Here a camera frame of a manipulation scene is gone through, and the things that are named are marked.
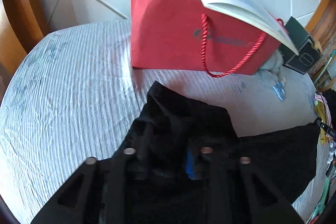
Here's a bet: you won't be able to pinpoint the black t-shirt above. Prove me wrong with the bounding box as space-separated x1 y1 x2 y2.
99 80 321 224

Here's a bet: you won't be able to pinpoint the pile of colourful clothes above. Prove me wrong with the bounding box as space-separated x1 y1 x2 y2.
314 89 335 130

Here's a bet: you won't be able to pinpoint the dark green gift box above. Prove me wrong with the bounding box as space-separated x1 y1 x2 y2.
279 17 321 75

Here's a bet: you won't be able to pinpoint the grey plush toy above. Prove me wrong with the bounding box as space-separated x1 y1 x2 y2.
257 50 284 82

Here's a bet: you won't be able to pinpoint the striped floral bed sheet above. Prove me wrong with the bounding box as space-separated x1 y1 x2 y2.
1 20 316 223

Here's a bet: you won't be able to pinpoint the red paper gift bag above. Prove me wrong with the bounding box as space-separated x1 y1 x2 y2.
130 0 280 78

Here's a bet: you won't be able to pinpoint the blue handled scissors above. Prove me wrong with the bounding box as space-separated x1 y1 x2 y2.
272 77 286 101

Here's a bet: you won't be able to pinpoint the wooden bed frame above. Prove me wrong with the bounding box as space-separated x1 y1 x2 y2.
1 0 50 76

